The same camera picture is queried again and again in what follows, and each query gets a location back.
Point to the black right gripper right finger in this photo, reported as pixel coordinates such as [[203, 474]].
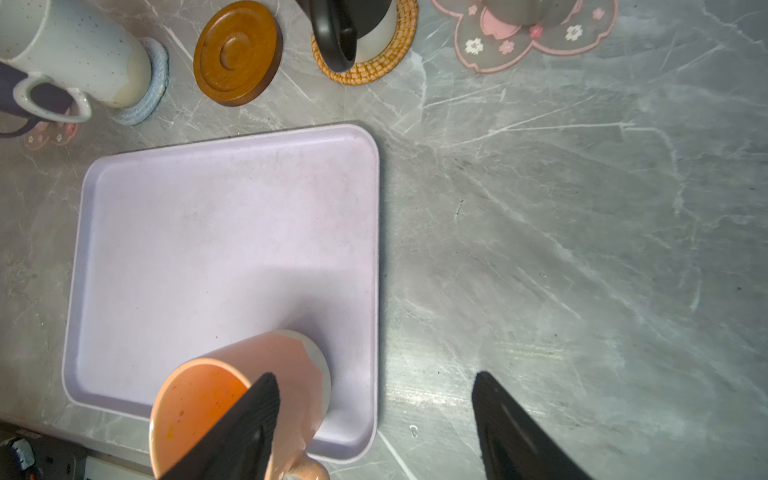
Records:
[[513, 445]]

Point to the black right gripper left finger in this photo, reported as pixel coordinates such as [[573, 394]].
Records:
[[239, 445]]

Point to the orange mug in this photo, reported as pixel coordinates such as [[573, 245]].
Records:
[[199, 393]]

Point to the clear glass round coaster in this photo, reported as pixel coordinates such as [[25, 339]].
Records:
[[159, 61]]

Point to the brown wooden round coaster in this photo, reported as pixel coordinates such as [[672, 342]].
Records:
[[238, 53]]

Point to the woven rattan round coaster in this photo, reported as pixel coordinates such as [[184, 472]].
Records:
[[367, 72]]

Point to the pink cherry blossom coaster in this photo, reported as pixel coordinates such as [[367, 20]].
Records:
[[487, 44]]

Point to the black mug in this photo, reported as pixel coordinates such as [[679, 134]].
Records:
[[350, 31]]

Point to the grey mug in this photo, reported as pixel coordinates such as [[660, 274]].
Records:
[[545, 13]]

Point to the white cream mug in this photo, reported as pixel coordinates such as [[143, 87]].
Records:
[[73, 46]]

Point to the lavender serving tray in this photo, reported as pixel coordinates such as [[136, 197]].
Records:
[[185, 249]]

